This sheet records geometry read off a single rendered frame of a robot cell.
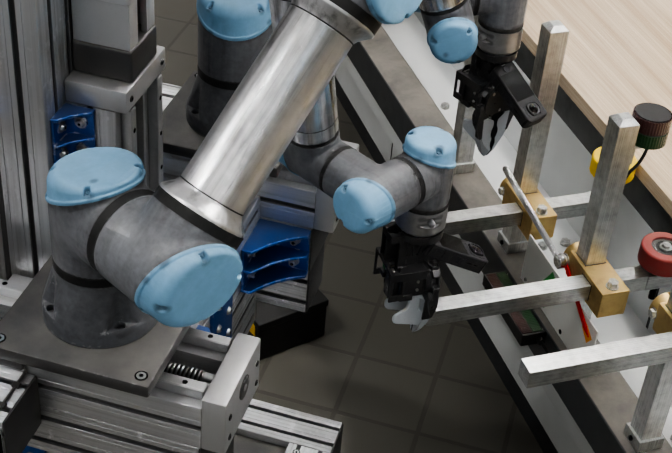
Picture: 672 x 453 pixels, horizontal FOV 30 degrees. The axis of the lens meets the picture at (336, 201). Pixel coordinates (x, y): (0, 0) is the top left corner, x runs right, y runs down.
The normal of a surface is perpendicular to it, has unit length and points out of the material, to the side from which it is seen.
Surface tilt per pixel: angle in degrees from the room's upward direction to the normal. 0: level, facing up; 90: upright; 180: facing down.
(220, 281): 95
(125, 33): 90
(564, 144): 90
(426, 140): 0
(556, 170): 90
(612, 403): 0
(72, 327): 72
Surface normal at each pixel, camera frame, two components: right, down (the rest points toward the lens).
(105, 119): -0.28, 0.56
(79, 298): -0.21, 0.30
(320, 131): 0.34, 0.65
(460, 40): 0.01, 0.60
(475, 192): 0.07, -0.80
